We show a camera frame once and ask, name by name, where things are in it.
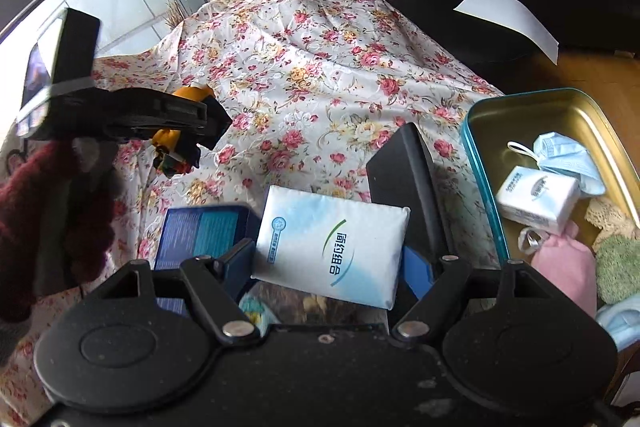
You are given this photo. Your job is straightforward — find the white paper sheet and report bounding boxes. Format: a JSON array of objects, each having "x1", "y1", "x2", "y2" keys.
[{"x1": 454, "y1": 0, "x2": 560, "y2": 66}]

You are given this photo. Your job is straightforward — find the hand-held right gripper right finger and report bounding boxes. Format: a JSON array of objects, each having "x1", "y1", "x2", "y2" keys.
[{"x1": 391, "y1": 246, "x2": 548, "y2": 340}]

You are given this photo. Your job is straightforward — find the floral blanket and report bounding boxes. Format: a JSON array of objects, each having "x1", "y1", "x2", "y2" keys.
[{"x1": 0, "y1": 0, "x2": 506, "y2": 408}]

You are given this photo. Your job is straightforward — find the black leather ottoman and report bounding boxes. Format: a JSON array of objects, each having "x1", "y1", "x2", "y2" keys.
[{"x1": 394, "y1": 0, "x2": 640, "y2": 68}]

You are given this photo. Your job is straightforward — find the dried grass bunch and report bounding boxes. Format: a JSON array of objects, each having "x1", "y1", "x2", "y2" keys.
[{"x1": 164, "y1": 0, "x2": 195, "y2": 29}]

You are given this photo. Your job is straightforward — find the light blue printed packet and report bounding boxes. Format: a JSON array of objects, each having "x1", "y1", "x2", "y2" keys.
[{"x1": 239, "y1": 292, "x2": 274, "y2": 326}]

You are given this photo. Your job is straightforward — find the yellow and navy plush toy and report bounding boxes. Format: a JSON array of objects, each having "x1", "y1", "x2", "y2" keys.
[{"x1": 151, "y1": 84, "x2": 217, "y2": 178}]

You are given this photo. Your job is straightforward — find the blue printed box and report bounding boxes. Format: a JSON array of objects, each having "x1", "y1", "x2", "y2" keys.
[{"x1": 154, "y1": 204, "x2": 262, "y2": 314}]

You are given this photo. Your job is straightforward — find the beige lace cloth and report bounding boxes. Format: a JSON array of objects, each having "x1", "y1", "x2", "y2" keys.
[{"x1": 585, "y1": 197, "x2": 640, "y2": 241}]

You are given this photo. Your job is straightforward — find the small white tissue packet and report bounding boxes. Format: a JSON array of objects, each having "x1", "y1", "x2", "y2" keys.
[{"x1": 496, "y1": 167, "x2": 581, "y2": 236}]

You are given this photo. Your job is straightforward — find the green fuzzy cloth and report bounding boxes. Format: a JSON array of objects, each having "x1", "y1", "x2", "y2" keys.
[{"x1": 594, "y1": 234, "x2": 640, "y2": 306}]

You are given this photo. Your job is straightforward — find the gold metal tin with teal rim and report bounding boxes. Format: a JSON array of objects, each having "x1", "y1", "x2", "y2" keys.
[{"x1": 462, "y1": 88, "x2": 640, "y2": 270}]

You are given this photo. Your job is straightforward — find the black flat box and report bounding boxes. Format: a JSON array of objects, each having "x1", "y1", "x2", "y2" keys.
[{"x1": 366, "y1": 124, "x2": 454, "y2": 269}]

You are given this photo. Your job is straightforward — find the person's left forearm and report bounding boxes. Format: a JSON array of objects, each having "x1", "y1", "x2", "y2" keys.
[{"x1": 0, "y1": 141, "x2": 117, "y2": 324}]

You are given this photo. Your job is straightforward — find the pale blue face mask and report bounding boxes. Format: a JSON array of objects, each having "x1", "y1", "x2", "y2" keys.
[{"x1": 596, "y1": 302, "x2": 640, "y2": 354}]

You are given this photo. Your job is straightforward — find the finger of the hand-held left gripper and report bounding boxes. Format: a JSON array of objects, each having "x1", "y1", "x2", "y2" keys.
[
  {"x1": 202, "y1": 98, "x2": 234, "y2": 148},
  {"x1": 164, "y1": 141, "x2": 202, "y2": 171}
]

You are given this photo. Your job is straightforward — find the pink drawstring pouch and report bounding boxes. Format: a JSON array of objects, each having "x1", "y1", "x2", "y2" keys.
[{"x1": 517, "y1": 227, "x2": 599, "y2": 319}]

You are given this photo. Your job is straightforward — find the light blue face mask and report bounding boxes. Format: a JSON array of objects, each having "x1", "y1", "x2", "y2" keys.
[{"x1": 507, "y1": 132, "x2": 607, "y2": 198}]

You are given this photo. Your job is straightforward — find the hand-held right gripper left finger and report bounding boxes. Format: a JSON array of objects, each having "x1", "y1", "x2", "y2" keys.
[{"x1": 100, "y1": 238, "x2": 258, "y2": 342}]

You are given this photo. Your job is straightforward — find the large white tissue packet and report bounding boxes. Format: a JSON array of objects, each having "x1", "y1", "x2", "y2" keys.
[{"x1": 250, "y1": 185, "x2": 412, "y2": 311}]

